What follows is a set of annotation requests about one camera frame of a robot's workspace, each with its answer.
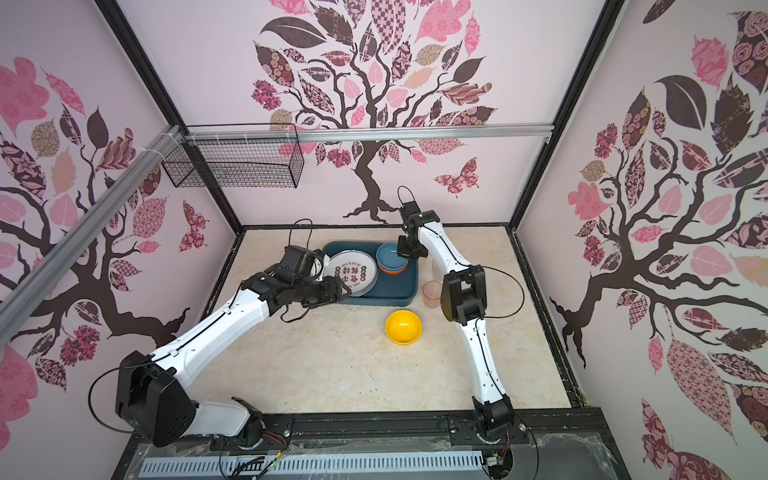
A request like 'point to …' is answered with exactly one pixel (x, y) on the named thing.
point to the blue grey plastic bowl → (387, 257)
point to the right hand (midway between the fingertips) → (407, 251)
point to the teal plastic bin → (391, 290)
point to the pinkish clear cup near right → (431, 293)
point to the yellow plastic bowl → (403, 327)
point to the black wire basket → (266, 155)
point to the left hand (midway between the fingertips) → (343, 298)
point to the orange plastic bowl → (390, 272)
